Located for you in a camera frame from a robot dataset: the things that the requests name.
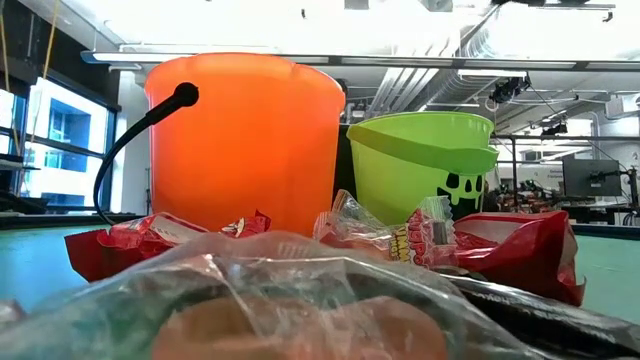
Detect orange gummy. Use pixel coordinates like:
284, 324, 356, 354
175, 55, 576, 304
0, 230, 551, 360

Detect red KitKat wrapper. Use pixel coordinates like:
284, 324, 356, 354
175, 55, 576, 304
64, 210, 211, 284
219, 209, 274, 240
449, 209, 587, 308

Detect black halloween bucket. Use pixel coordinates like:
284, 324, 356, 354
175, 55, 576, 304
332, 123, 359, 201

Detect silver ventilation ducts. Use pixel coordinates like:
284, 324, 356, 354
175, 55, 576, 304
367, 29, 501, 114

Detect black computer monitor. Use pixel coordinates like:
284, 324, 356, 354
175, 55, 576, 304
562, 158, 623, 198

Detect large brown Hershey's bar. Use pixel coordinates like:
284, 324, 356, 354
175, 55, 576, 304
439, 272, 640, 360

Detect black ceiling-mounted camera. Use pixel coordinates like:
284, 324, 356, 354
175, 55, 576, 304
487, 74, 532, 105

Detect green ghost face bucket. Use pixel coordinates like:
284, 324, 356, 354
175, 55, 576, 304
346, 110, 500, 227

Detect long horizontal light bar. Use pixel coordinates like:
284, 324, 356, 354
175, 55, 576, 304
79, 48, 640, 72

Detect yellow hanging strap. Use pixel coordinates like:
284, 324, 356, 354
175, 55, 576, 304
42, 0, 61, 81
0, 9, 21, 156

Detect red print clear candy wrapper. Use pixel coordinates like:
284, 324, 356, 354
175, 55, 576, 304
312, 188, 457, 269

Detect large window with dark frame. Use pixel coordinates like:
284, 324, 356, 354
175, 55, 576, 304
0, 69, 121, 216

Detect cluttered workbench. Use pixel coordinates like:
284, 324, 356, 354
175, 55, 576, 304
482, 177, 640, 226

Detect orange plastic bucket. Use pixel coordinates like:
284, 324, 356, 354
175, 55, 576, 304
92, 52, 347, 237

